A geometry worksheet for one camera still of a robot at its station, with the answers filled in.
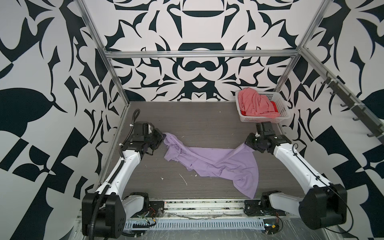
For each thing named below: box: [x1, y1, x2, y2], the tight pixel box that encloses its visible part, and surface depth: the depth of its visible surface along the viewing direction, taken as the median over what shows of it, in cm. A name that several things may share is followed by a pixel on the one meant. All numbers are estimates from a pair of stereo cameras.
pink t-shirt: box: [238, 87, 281, 119], surface depth 111 cm
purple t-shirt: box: [163, 132, 259, 199], surface depth 89 cm
